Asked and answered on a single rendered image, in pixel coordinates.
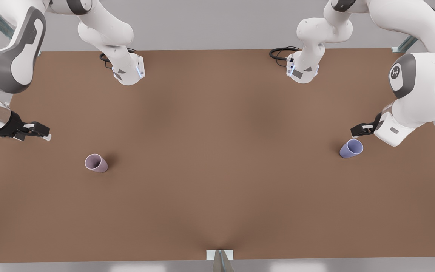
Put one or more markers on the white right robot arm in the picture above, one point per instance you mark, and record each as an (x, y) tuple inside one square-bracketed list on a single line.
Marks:
[(17, 56)]

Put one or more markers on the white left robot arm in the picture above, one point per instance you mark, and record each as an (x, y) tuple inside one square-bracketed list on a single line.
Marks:
[(421, 75)]

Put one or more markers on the purple cup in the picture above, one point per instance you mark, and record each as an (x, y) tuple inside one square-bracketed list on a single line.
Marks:
[(350, 149)]

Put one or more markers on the pink cup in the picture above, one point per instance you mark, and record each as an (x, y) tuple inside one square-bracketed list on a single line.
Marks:
[(97, 163)]

